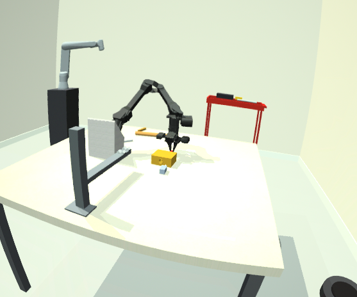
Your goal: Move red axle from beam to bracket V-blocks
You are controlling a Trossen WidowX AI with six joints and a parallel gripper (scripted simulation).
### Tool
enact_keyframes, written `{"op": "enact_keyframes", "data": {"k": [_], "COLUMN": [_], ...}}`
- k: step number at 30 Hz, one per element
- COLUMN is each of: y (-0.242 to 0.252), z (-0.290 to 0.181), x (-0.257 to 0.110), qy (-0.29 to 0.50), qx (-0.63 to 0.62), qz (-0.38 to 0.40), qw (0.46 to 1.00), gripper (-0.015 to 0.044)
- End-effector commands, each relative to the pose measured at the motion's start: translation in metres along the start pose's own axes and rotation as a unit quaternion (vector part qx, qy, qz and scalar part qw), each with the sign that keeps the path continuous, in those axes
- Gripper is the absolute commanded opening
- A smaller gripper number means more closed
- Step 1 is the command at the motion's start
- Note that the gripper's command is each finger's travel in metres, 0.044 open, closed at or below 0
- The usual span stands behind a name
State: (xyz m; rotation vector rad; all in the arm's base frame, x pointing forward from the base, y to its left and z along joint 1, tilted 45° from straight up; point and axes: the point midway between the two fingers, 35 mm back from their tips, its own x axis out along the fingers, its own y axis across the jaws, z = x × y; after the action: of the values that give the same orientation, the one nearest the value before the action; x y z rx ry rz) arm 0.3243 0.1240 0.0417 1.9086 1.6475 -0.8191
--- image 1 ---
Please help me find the hammer with orange handle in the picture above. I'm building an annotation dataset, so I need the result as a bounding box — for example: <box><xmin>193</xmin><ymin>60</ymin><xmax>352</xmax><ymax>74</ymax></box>
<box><xmin>135</xmin><ymin>131</ymin><xmax>157</xmax><ymax>137</ymax></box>

